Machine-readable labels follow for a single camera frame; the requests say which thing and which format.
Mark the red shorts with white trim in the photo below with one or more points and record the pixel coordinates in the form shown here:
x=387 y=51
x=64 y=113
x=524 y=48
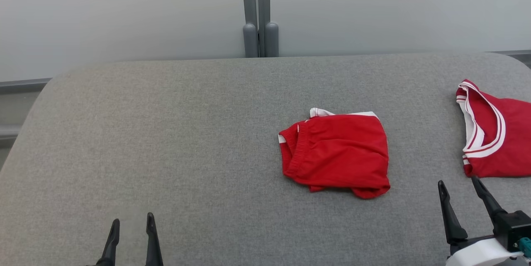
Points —
x=340 y=154

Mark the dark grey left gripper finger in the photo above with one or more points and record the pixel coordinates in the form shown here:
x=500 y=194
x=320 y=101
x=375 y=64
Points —
x=111 y=245
x=153 y=245

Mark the grey partition base rail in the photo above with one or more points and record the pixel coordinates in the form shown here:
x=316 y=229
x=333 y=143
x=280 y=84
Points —
x=20 y=85
x=516 y=55

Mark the grey partition post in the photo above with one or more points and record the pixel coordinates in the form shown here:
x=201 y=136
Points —
x=250 y=37
x=271 y=37

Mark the red jersey with white sleeves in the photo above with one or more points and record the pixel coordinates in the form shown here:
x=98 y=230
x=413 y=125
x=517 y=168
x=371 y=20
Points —
x=510 y=133

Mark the grey floor bar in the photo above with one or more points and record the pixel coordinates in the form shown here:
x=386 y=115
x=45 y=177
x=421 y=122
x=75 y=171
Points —
x=8 y=132

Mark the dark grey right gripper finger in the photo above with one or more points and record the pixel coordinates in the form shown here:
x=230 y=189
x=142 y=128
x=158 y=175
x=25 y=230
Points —
x=489 y=203
x=453 y=220

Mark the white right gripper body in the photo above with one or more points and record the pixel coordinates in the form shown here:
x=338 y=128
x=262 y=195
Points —
x=477 y=255

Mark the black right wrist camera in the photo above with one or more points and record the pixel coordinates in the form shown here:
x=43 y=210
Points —
x=512 y=226

